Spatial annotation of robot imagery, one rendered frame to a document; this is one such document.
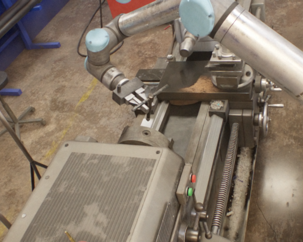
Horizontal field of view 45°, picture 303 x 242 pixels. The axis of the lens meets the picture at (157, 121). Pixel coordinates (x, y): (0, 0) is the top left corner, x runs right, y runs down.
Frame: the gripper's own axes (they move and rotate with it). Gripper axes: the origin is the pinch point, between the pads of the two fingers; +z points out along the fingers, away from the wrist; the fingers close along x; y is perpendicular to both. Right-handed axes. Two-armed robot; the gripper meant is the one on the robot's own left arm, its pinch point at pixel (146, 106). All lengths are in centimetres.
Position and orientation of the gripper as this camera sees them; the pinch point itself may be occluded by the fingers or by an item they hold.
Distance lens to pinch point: 143.8
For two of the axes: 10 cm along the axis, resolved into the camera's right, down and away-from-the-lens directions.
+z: 7.1, 5.9, -3.7
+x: 6.9, -4.9, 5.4
